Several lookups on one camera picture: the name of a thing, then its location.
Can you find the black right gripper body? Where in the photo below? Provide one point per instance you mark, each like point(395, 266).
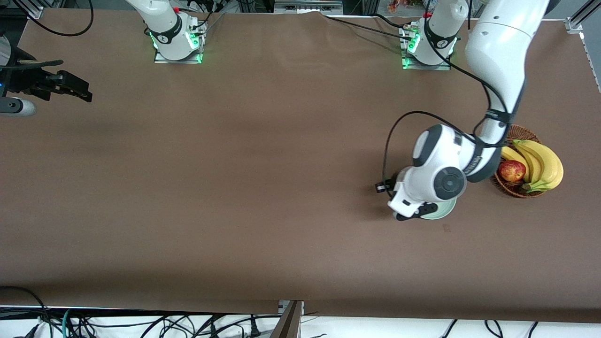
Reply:
point(29, 80)

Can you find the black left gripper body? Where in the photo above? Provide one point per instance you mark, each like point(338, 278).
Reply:
point(391, 183)

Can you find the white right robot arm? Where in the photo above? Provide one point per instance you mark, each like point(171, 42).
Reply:
point(164, 28)

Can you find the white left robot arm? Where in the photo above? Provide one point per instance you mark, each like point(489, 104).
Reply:
point(497, 47)

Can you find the pale green plate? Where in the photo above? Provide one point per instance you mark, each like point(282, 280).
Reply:
point(443, 210)

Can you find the brown table cover sheet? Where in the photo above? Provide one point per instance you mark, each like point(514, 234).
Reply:
point(281, 234)

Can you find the red apple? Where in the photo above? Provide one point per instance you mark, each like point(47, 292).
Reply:
point(512, 171)

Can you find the brown wicker basket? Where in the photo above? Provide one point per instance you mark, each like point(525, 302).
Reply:
point(528, 134)

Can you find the yellow banana bunch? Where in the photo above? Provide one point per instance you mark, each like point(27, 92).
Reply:
point(547, 164)

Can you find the grey background device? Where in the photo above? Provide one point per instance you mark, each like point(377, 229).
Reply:
point(307, 5)

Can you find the aluminium frame profile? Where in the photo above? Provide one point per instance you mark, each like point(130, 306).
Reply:
point(30, 9)
point(577, 21)

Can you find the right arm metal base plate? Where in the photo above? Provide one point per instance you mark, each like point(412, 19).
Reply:
point(159, 59)

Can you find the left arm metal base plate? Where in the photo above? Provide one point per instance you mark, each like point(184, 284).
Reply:
point(441, 67)

